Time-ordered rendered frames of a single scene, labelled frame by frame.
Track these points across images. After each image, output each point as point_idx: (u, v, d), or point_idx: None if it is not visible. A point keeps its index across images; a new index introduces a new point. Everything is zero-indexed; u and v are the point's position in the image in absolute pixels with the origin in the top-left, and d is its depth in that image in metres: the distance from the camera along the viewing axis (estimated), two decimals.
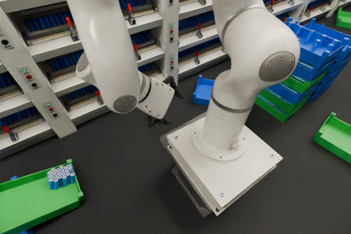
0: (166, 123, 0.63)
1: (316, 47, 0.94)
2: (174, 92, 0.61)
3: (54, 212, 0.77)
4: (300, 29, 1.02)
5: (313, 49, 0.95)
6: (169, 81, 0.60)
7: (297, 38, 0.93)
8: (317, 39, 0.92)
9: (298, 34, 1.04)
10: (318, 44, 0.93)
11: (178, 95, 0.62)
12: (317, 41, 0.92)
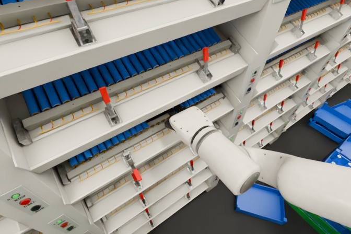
0: (178, 105, 0.65)
1: None
2: (174, 113, 0.61)
3: None
4: (349, 166, 1.06)
5: None
6: (170, 123, 0.58)
7: (172, 108, 0.66)
8: None
9: None
10: None
11: (172, 108, 0.63)
12: None
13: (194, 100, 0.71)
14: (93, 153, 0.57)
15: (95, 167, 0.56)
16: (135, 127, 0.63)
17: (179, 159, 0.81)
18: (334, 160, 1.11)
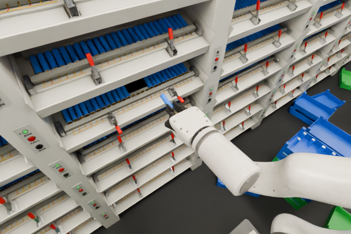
0: (178, 105, 0.65)
1: None
2: (174, 113, 0.61)
3: None
4: (312, 141, 1.21)
5: None
6: (170, 124, 0.58)
7: (151, 86, 0.82)
8: None
9: (311, 144, 1.23)
10: None
11: (172, 108, 0.63)
12: None
13: (169, 77, 0.86)
14: (84, 114, 0.71)
15: (86, 125, 0.71)
16: (119, 95, 0.77)
17: (159, 129, 0.96)
18: (301, 137, 1.26)
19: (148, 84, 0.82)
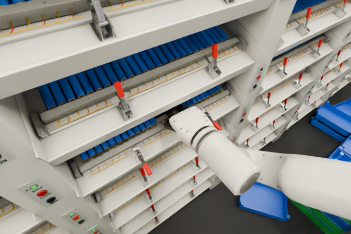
0: (179, 104, 0.65)
1: None
2: (173, 113, 0.61)
3: None
4: None
5: None
6: (170, 124, 0.58)
7: None
8: None
9: None
10: None
11: (170, 109, 0.62)
12: None
13: (200, 97, 0.72)
14: (104, 148, 0.58)
15: (106, 162, 0.57)
16: (144, 123, 0.64)
17: (185, 155, 0.82)
18: (336, 158, 1.13)
19: None
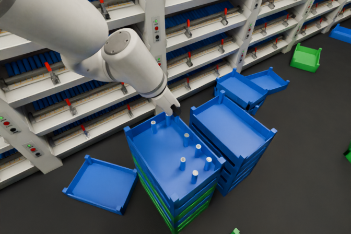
0: None
1: (184, 166, 0.64)
2: None
3: None
4: None
5: (181, 168, 0.65)
6: (174, 111, 0.57)
7: None
8: (181, 159, 0.62)
9: (177, 118, 0.68)
10: (185, 163, 0.63)
11: None
12: (180, 161, 0.62)
13: None
14: None
15: None
16: None
17: None
18: (166, 121, 0.78)
19: None
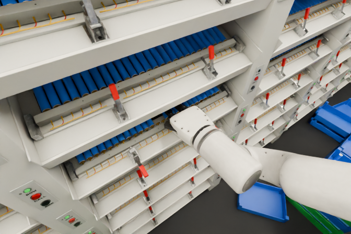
0: (179, 104, 0.65)
1: None
2: (173, 113, 0.61)
3: None
4: None
5: None
6: (170, 124, 0.58)
7: (177, 112, 0.68)
8: None
9: None
10: None
11: (170, 109, 0.62)
12: None
13: (198, 98, 0.72)
14: (100, 150, 0.57)
15: (102, 164, 0.57)
16: (141, 124, 0.64)
17: (183, 157, 0.82)
18: (335, 159, 1.12)
19: (174, 108, 0.68)
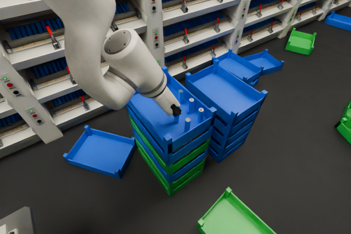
0: None
1: (178, 117, 0.68)
2: None
3: None
4: None
5: (175, 119, 0.69)
6: (174, 111, 0.57)
7: None
8: None
9: None
10: None
11: None
12: None
13: None
14: None
15: None
16: None
17: None
18: None
19: None
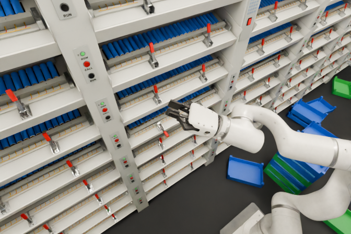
0: (171, 116, 0.63)
1: None
2: (182, 110, 0.68)
3: None
4: (179, 101, 1.11)
5: None
6: None
7: (184, 102, 1.12)
8: None
9: None
10: None
11: (176, 109, 0.67)
12: None
13: (197, 94, 1.16)
14: (141, 123, 1.01)
15: (142, 130, 1.01)
16: (162, 108, 1.07)
17: (187, 132, 1.26)
18: None
19: (182, 100, 1.12)
